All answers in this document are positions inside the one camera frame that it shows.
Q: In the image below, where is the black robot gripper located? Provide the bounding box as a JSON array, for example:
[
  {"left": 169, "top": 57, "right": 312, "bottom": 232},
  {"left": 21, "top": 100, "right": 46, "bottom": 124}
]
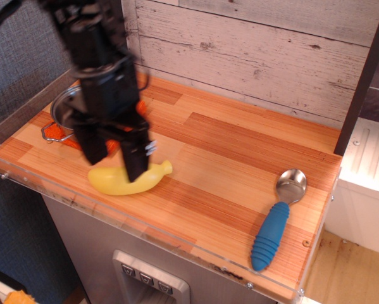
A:
[{"left": 71, "top": 57, "right": 155, "bottom": 182}]

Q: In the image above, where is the yellow plastic banana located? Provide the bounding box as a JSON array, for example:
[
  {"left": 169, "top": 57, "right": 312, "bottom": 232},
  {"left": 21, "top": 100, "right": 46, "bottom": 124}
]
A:
[{"left": 87, "top": 160, "right": 173, "bottom": 196}]

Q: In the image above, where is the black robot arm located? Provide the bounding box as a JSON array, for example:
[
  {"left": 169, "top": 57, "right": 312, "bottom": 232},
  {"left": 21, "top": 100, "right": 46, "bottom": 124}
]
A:
[{"left": 39, "top": 1, "right": 154, "bottom": 182}]

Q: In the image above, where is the stainless steel pot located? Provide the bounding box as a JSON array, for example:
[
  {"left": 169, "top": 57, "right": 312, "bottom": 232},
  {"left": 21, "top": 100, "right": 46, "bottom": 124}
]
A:
[{"left": 50, "top": 85, "right": 82, "bottom": 136}]

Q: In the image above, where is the orange cloth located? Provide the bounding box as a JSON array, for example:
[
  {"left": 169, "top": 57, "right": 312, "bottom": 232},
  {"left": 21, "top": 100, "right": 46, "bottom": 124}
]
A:
[{"left": 41, "top": 101, "right": 147, "bottom": 154}]

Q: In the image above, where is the silver toy fridge cabinet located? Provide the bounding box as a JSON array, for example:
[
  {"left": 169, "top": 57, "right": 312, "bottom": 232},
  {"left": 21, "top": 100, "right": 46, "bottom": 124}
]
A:
[{"left": 43, "top": 196, "right": 274, "bottom": 303}]

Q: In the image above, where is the grey dispenser button panel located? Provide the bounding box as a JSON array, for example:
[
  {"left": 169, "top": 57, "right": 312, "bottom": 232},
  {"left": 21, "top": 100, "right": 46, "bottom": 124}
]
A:
[{"left": 113, "top": 250, "right": 190, "bottom": 303}]

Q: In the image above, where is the orange object bottom left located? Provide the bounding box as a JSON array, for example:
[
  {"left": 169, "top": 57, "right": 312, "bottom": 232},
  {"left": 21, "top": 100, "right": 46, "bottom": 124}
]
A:
[{"left": 0, "top": 290, "right": 37, "bottom": 304}]

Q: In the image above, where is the blue handled metal spoon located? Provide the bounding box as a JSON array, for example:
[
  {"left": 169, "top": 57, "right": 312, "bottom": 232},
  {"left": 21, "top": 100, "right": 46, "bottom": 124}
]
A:
[{"left": 251, "top": 168, "right": 307, "bottom": 272}]

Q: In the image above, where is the dark right post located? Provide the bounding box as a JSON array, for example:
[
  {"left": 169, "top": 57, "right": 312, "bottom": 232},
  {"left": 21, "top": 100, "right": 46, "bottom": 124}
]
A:
[{"left": 333, "top": 24, "right": 379, "bottom": 156}]

